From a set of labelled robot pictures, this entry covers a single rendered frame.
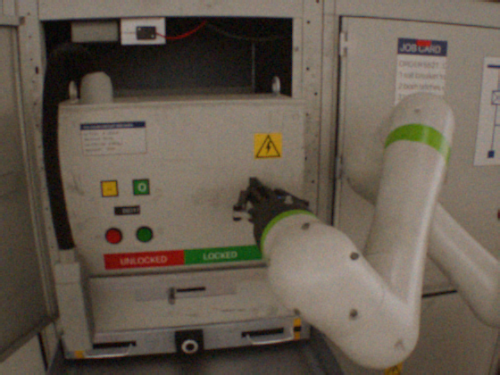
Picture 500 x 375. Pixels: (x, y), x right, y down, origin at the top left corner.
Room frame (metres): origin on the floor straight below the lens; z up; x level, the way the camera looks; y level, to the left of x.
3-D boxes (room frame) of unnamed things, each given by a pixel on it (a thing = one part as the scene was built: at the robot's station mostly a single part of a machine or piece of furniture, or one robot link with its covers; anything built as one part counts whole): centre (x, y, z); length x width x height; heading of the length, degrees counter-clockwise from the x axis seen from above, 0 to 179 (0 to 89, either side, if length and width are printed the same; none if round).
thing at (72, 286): (0.71, 0.33, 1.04); 0.08 x 0.05 x 0.17; 10
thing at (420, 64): (1.12, -0.43, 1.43); 0.15 x 0.01 x 0.21; 100
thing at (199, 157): (0.82, 0.13, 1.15); 0.48 x 0.01 x 0.48; 100
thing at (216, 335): (0.83, 0.13, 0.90); 0.54 x 0.05 x 0.06; 100
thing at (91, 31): (1.41, 0.24, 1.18); 0.78 x 0.69 x 0.79; 10
